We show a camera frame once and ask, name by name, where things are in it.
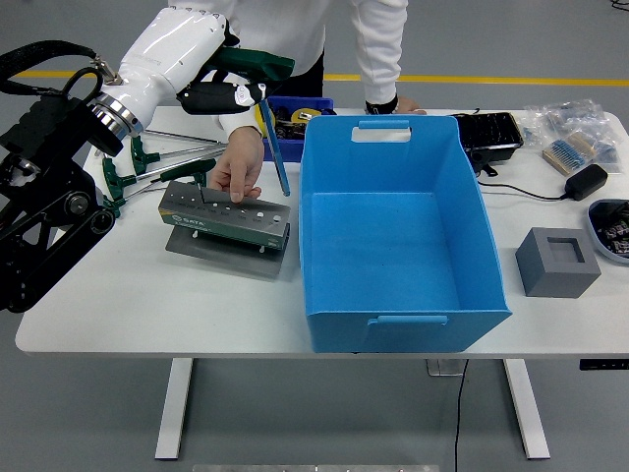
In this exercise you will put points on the person's left hand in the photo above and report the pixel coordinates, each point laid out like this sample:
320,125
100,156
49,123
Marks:
410,105

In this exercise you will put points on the person's right hand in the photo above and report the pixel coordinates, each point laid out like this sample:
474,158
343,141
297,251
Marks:
241,162

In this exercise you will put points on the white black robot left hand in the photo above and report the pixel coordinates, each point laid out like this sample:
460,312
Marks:
167,49

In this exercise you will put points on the grey green hex key stand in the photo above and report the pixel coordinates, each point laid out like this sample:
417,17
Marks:
221,231

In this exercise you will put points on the person's left forearm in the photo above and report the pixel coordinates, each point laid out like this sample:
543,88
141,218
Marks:
381,74

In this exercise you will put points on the person's right forearm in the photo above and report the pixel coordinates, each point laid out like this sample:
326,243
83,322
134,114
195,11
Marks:
236,123

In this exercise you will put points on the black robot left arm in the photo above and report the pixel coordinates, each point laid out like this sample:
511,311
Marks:
39,231

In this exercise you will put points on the large blue folding box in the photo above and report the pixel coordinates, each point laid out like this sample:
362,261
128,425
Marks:
383,246

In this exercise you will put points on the black wristwatch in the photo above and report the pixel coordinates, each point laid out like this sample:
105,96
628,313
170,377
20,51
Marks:
381,106

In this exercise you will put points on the small blue plastic bin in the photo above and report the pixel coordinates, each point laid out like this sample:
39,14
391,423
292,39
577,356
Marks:
295,150

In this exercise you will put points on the dark metal hardware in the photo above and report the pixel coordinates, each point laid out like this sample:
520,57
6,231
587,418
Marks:
287,129

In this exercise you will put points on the yellow tape measure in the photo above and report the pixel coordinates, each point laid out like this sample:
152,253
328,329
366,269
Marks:
302,115

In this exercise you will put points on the black plastic case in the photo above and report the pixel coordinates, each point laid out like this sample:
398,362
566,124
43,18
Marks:
491,133

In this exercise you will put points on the person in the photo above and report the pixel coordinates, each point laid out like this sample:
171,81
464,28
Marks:
334,29

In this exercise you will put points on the clear plastic component bags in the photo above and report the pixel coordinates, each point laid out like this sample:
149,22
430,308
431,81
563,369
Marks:
575,115

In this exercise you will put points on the blue resistor tape bundle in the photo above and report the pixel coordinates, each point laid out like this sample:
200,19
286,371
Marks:
570,152

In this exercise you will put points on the black power adapter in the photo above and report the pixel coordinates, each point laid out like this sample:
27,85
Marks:
587,181

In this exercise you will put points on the grey cube block with recess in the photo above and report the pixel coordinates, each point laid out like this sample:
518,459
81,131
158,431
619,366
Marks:
540,275

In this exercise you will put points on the blue-rimmed tray with parts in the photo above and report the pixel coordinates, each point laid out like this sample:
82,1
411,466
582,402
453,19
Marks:
611,221

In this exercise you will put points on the white table leg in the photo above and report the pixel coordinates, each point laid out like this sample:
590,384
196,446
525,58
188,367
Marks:
172,408
528,408

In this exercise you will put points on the black table control panel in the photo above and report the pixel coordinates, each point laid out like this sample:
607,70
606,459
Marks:
604,365

